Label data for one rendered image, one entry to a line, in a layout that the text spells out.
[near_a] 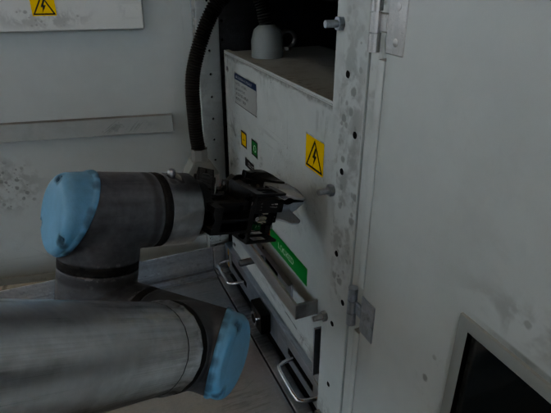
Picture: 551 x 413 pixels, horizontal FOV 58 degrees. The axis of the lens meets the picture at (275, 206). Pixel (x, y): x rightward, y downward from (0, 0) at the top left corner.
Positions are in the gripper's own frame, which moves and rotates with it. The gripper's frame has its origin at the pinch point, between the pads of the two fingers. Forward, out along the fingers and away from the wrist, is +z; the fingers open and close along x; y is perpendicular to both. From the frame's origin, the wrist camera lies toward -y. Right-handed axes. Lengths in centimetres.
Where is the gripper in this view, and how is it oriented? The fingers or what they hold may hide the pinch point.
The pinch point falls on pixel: (293, 198)
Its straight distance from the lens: 78.0
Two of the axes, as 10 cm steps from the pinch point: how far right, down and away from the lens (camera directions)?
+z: 7.6, -0.3, 6.5
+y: 6.2, 3.5, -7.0
